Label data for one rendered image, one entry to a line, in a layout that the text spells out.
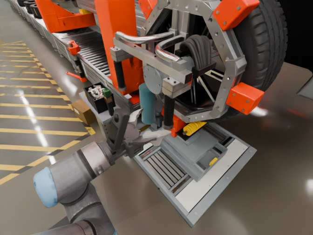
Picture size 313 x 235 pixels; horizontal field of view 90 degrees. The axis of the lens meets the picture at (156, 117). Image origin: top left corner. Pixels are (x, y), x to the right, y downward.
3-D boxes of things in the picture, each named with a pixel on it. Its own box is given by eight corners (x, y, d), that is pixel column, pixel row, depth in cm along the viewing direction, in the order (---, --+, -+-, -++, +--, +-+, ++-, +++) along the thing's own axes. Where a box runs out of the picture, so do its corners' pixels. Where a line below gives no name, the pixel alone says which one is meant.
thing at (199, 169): (224, 155, 129) (228, 148, 122) (196, 183, 112) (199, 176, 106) (180, 121, 156) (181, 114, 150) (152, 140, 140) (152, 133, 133)
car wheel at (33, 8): (45, 12, 437) (41, 2, 421) (67, 13, 430) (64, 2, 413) (28, 17, 390) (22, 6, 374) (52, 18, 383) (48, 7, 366)
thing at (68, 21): (96, 24, 251) (90, -3, 227) (62, 31, 227) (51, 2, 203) (91, 23, 261) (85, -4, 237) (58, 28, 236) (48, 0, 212)
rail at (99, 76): (138, 114, 151) (136, 95, 136) (130, 118, 147) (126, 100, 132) (59, 44, 287) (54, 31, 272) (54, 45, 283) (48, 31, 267)
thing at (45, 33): (100, 44, 335) (96, 23, 308) (58, 54, 295) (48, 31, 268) (83, 33, 390) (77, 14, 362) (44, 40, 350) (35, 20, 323)
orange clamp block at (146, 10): (165, 7, 71) (156, -12, 70) (152, 9, 67) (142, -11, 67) (158, 17, 77) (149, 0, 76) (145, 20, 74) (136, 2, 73)
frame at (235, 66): (217, 134, 80) (272, 6, 43) (210, 141, 77) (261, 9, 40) (151, 89, 110) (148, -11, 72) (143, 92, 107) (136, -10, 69)
